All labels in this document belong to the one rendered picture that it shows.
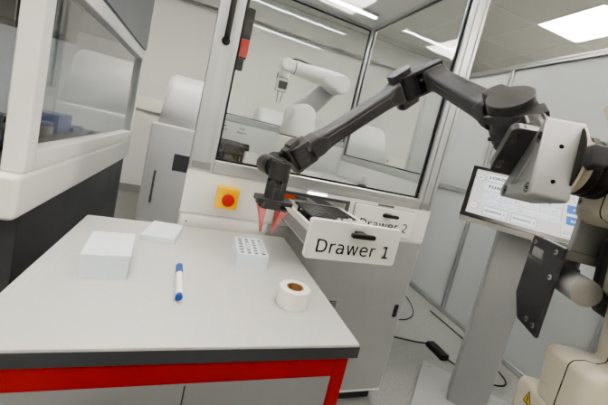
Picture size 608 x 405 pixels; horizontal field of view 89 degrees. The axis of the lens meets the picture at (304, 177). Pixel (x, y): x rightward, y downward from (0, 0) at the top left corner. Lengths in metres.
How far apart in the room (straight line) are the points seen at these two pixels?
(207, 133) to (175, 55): 3.37
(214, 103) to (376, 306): 1.08
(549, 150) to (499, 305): 1.32
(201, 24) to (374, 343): 3.93
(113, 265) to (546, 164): 0.77
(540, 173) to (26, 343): 0.75
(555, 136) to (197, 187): 0.93
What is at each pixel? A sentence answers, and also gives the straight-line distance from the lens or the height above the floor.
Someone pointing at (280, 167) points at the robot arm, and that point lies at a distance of 0.82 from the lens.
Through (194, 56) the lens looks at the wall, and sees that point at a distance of 4.39.
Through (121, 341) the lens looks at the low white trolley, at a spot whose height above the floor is 0.76.
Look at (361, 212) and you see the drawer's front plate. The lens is 1.26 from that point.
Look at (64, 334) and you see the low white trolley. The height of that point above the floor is 0.76.
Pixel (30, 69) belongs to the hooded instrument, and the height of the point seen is 1.13.
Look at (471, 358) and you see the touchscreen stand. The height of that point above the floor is 0.29.
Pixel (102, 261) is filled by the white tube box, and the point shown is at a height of 0.80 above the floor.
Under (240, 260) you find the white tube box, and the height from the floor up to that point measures 0.78.
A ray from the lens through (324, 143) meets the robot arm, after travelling 0.86.
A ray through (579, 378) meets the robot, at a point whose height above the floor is 0.88.
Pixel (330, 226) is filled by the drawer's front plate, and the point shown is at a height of 0.91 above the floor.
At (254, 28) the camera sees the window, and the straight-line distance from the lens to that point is 1.14.
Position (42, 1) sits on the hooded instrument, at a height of 1.27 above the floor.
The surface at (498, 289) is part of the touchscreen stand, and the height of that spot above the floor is 0.66.
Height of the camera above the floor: 1.12
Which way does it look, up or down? 6 degrees down
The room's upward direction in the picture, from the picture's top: 13 degrees clockwise
